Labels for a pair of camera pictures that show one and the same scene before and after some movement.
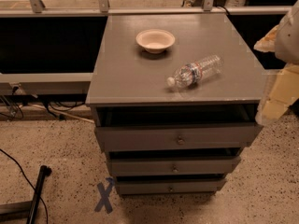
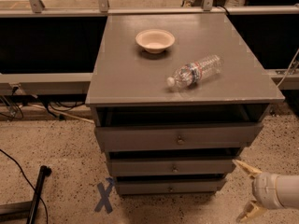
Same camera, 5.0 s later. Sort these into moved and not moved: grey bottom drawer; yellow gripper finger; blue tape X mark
Moved: yellow gripper finger
Not moved: blue tape X mark; grey bottom drawer
